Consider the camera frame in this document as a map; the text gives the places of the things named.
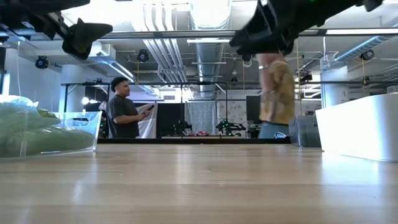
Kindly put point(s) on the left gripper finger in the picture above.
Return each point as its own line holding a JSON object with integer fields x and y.
{"x": 82, "y": 39}

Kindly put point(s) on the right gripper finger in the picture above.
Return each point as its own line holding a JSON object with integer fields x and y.
{"x": 261, "y": 50}
{"x": 255, "y": 34}

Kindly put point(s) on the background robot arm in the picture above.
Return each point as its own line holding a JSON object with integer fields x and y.
{"x": 230, "y": 127}
{"x": 182, "y": 126}

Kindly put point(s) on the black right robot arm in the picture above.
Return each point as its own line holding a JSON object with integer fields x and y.
{"x": 326, "y": 9}

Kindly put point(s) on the person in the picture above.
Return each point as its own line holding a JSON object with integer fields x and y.
{"x": 278, "y": 93}
{"x": 122, "y": 115}

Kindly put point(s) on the black monitor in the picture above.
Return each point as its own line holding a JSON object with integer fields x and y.
{"x": 252, "y": 109}

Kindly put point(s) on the round white lamp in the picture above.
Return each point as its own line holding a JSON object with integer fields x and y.
{"x": 84, "y": 100}

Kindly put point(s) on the white column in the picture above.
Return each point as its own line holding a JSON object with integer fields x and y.
{"x": 334, "y": 90}

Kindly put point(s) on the clear plastic bin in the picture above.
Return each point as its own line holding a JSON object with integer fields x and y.
{"x": 93, "y": 124}

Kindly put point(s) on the patterned grey curtain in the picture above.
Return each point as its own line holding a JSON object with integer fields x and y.
{"x": 202, "y": 116}

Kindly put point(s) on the grey translucent bin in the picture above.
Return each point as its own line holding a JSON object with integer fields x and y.
{"x": 306, "y": 132}

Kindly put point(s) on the white cloth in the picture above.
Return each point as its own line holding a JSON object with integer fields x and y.
{"x": 150, "y": 126}

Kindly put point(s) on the white plastic bin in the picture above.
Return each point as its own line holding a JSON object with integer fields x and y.
{"x": 357, "y": 127}

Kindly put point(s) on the silver ceiling duct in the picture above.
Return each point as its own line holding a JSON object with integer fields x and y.
{"x": 209, "y": 71}

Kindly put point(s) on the blue ceiling duct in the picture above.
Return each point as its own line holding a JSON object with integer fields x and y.
{"x": 357, "y": 49}

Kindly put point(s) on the black background station frame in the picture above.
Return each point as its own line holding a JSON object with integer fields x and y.
{"x": 174, "y": 83}

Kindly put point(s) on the black background rail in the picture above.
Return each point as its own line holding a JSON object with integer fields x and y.
{"x": 357, "y": 83}

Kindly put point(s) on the black aluminium table frame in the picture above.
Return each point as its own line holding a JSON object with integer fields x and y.
{"x": 202, "y": 140}

